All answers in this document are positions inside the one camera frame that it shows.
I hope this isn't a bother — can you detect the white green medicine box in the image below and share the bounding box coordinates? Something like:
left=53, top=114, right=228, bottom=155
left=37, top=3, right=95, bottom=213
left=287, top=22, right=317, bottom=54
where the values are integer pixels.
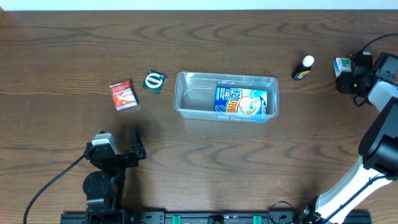
left=333, top=57, right=351, bottom=78

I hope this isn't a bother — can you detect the red ActiFast medicine box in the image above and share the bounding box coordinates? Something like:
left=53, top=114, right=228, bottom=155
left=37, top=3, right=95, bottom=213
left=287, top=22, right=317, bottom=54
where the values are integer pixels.
left=109, top=80, right=138, bottom=111

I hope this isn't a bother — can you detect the dark bottle white cap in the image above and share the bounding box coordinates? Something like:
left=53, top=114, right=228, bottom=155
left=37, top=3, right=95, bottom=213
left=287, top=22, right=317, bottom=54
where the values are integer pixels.
left=292, top=55, right=315, bottom=80

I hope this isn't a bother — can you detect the blue Kool Fever box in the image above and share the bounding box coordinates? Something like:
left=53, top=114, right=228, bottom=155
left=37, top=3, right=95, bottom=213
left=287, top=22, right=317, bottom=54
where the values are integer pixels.
left=214, top=86, right=267, bottom=114

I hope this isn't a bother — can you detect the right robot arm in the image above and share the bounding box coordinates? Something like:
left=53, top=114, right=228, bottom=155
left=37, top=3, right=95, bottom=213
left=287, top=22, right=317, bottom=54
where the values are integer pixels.
left=294, top=50, right=397, bottom=223

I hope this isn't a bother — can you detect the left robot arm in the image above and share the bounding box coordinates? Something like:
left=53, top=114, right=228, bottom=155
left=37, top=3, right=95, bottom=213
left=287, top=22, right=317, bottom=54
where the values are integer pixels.
left=83, top=128, right=146, bottom=223

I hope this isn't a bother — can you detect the clear plastic container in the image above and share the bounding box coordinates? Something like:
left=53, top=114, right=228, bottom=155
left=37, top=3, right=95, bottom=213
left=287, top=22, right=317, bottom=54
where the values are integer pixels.
left=174, top=72, right=279, bottom=123

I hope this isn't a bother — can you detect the green round-logo box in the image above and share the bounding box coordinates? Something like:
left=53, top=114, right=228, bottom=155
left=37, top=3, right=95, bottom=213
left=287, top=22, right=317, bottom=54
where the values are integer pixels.
left=142, top=70, right=167, bottom=95

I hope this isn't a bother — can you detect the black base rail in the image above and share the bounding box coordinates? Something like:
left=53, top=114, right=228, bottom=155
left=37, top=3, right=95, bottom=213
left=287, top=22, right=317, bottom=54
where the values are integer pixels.
left=60, top=210, right=373, bottom=224

